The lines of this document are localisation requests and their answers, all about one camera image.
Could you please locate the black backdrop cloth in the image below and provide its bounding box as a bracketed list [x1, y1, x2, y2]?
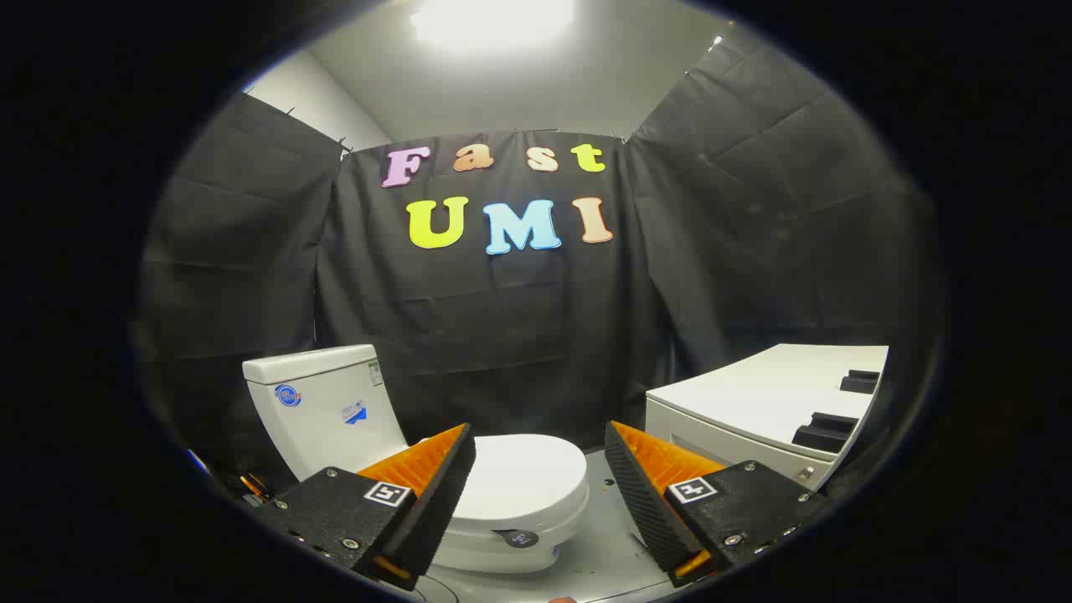
[138, 42, 939, 503]

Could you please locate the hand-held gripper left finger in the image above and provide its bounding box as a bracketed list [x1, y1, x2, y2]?
[255, 423, 477, 592]

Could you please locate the white toilet lid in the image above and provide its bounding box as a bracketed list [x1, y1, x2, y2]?
[419, 433, 589, 522]

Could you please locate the white toilet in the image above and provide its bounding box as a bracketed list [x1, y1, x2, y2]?
[243, 344, 590, 575]

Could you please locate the ceiling light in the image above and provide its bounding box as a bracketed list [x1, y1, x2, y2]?
[410, 0, 575, 47]

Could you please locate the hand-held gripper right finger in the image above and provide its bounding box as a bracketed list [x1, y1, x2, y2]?
[604, 420, 830, 588]

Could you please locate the white toilet seat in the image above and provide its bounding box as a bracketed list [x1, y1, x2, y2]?
[448, 494, 590, 547]

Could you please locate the white cabinet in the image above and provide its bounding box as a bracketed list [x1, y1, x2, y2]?
[645, 343, 890, 491]

